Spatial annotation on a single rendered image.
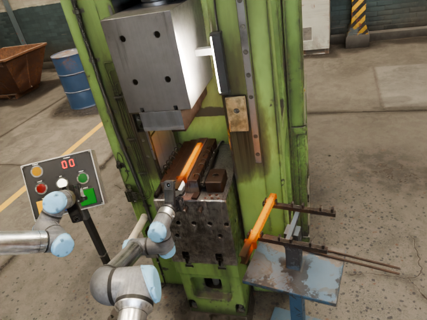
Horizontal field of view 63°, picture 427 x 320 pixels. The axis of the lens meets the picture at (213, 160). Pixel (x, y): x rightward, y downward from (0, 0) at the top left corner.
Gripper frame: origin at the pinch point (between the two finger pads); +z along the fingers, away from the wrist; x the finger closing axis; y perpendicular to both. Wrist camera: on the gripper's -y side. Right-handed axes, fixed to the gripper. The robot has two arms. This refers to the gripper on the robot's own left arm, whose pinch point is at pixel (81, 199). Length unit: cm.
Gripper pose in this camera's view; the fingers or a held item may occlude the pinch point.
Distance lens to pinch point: 171.4
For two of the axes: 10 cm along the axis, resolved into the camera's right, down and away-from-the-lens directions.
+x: -9.7, 2.2, -0.9
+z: -0.9, 0.1, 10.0
